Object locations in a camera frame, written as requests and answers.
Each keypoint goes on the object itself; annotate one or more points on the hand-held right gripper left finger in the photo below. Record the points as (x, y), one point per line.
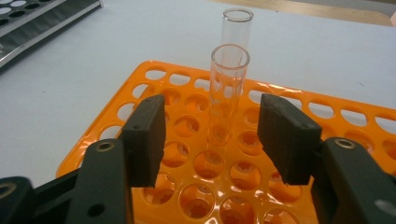
(143, 140)

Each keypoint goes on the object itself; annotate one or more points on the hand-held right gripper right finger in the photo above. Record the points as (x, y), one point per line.
(289, 140)

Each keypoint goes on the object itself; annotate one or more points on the orange test tube rack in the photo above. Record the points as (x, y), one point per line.
(230, 186)

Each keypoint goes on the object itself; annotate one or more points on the clear glass test tube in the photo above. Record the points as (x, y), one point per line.
(229, 93)
(238, 29)

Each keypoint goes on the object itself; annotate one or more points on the metal test tube rack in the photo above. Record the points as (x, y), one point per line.
(37, 28)

